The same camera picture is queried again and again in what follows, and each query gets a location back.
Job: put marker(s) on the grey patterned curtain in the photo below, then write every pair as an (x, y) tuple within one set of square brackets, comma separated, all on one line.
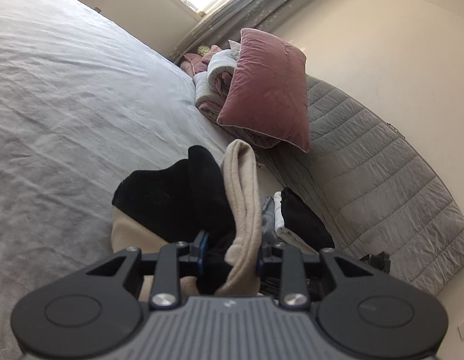
[(225, 23)]

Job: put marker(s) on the small pink pillow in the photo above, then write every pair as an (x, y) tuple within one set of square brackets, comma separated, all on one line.
[(194, 63)]

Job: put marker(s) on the folded white garment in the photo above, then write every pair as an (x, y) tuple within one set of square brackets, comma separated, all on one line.
[(284, 233)]

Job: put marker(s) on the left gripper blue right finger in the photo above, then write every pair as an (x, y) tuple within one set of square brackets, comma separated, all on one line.
[(280, 268)]

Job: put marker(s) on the beige black bear sweatshirt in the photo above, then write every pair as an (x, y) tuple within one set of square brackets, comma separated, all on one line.
[(197, 194)]

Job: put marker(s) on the pink velvet pillow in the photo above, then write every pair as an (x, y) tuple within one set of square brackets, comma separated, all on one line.
[(268, 93)]

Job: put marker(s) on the folded grey pink quilt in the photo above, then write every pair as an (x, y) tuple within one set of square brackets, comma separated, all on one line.
[(212, 85)]

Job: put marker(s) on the folded grey sweater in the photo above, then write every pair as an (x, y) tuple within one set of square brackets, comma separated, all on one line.
[(269, 235)]

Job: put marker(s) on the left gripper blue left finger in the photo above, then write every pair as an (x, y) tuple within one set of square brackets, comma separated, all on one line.
[(169, 265)]

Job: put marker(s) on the folded black garment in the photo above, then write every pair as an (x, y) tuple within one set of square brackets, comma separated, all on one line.
[(304, 222)]

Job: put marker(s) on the grey quilted headboard cover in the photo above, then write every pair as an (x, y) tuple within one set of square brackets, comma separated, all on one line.
[(372, 190)]

